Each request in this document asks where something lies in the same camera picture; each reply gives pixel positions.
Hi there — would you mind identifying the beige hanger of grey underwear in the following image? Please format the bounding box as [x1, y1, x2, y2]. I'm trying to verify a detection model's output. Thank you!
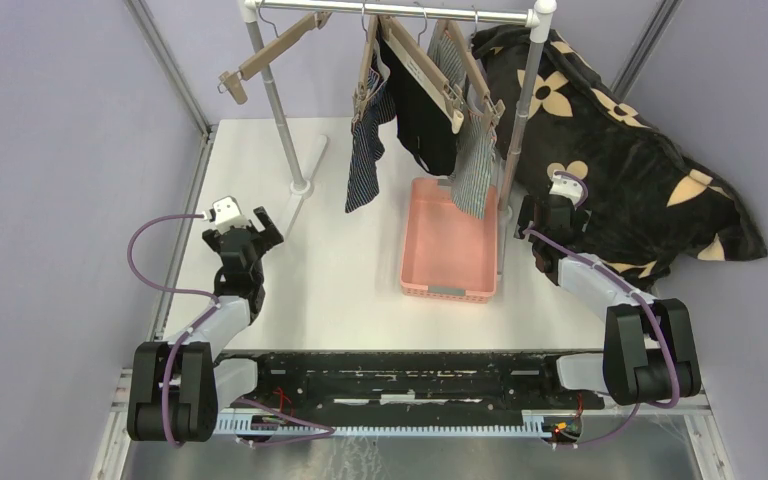
[433, 20, 505, 130]

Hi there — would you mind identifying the grey striped underwear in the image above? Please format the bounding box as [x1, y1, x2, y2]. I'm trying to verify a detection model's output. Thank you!
[428, 31, 496, 219]

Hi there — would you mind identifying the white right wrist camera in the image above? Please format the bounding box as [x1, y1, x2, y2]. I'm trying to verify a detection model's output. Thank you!
[549, 172, 585, 205]

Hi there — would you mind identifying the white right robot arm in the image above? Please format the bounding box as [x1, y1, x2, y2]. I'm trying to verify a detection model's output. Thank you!
[516, 195, 702, 408]

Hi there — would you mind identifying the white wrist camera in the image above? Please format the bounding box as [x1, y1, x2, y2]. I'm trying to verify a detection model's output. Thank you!
[209, 196, 249, 234]
[549, 172, 585, 205]

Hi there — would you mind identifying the beige hanger of striped underwear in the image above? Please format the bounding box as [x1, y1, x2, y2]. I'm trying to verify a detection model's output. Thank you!
[352, 15, 379, 122]

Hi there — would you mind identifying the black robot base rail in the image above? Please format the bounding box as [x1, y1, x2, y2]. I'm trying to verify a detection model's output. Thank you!
[216, 351, 605, 434]

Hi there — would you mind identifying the beige hanger of black underwear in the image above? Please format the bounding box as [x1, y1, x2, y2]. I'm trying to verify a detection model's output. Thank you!
[380, 16, 464, 134]

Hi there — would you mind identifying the black underwear beige waistband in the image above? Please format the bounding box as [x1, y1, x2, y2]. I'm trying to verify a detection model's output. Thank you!
[378, 35, 457, 176]

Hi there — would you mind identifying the pink plastic basket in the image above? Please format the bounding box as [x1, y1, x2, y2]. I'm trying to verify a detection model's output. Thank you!
[400, 178, 498, 304]

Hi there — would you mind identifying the empty beige clip hanger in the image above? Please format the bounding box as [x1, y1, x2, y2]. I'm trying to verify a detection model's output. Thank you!
[217, 11, 331, 105]

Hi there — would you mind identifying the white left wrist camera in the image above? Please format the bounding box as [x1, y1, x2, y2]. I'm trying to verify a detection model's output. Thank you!
[209, 196, 249, 234]

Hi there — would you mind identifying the black floral blanket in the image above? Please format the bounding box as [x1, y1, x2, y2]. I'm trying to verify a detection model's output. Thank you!
[471, 25, 768, 293]

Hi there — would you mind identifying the dark blue striped underwear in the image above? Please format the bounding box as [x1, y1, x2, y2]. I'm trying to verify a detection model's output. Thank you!
[344, 67, 396, 213]

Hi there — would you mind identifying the metal clothes rack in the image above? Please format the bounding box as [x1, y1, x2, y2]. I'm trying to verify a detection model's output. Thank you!
[238, 0, 558, 276]

